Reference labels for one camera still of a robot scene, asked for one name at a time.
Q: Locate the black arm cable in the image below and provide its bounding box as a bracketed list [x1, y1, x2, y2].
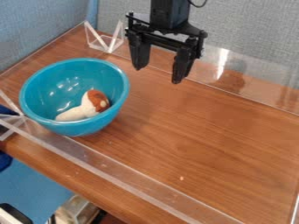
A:
[189, 0, 210, 9]

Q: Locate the clear acrylic barrier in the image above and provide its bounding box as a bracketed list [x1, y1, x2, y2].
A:
[113, 21, 299, 116]
[0, 116, 244, 224]

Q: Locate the clear acrylic corner bracket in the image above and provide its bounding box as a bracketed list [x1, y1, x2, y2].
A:
[85, 21, 125, 53]

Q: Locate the black device bottom left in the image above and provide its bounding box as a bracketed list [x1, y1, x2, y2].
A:
[0, 203, 34, 224]

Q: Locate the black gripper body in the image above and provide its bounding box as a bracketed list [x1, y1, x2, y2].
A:
[126, 0, 209, 59]

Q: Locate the clear acrylic back barrier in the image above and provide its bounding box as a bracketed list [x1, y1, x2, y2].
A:
[113, 21, 299, 116]

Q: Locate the clear acrylic left bracket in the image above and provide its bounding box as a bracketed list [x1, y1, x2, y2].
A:
[0, 90, 26, 137]

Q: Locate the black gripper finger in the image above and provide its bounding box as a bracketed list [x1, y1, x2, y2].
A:
[127, 31, 151, 70]
[173, 37, 198, 84]

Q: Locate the blue object at left edge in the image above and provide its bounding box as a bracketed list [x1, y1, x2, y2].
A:
[0, 104, 18, 172]

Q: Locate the toy mushroom brown cap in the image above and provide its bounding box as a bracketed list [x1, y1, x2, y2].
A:
[55, 89, 110, 122]

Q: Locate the clear acrylic front barrier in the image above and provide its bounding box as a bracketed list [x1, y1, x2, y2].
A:
[0, 116, 244, 224]

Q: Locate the blue bowl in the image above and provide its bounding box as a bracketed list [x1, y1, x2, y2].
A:
[19, 58, 130, 137]

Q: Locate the metallic box under table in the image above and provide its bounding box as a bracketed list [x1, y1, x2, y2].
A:
[46, 195, 99, 224]

